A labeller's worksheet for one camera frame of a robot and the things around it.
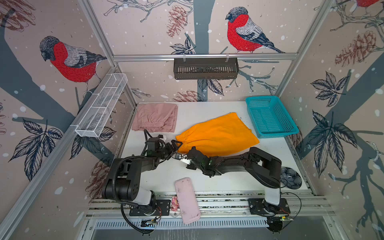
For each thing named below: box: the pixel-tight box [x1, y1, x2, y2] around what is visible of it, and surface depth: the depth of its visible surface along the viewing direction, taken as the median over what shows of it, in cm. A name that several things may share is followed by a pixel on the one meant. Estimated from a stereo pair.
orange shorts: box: [176, 112, 260, 157], surface depth 102 cm
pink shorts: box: [131, 103, 179, 133], surface depth 109 cm
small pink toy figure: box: [171, 196, 180, 212], surface depth 75 cm
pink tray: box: [174, 177, 201, 225], surface depth 76 cm
